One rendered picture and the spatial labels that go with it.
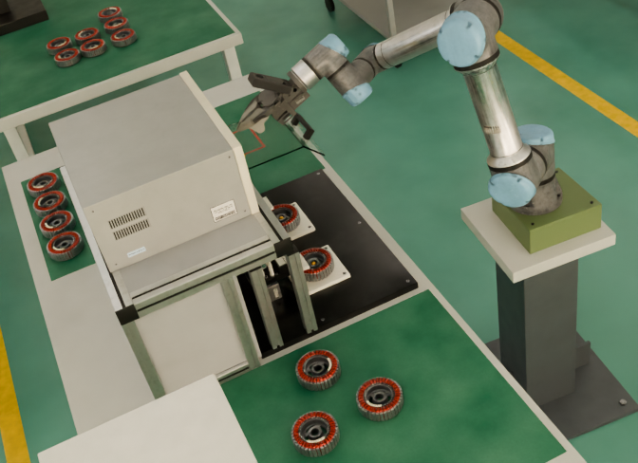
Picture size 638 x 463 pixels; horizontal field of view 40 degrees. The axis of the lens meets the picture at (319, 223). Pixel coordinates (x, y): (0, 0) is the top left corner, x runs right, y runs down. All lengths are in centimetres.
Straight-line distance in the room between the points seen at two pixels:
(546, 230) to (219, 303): 92
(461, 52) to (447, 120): 226
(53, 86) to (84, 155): 166
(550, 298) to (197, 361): 109
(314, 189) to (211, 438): 133
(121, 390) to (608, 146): 257
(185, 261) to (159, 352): 24
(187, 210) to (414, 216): 185
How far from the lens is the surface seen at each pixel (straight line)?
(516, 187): 227
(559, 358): 292
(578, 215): 249
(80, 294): 271
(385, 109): 450
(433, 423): 211
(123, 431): 168
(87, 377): 246
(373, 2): 515
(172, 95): 233
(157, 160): 209
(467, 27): 210
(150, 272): 210
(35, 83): 393
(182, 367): 223
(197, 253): 211
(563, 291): 271
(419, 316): 233
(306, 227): 262
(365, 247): 252
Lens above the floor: 244
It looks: 39 degrees down
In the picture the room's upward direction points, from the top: 13 degrees counter-clockwise
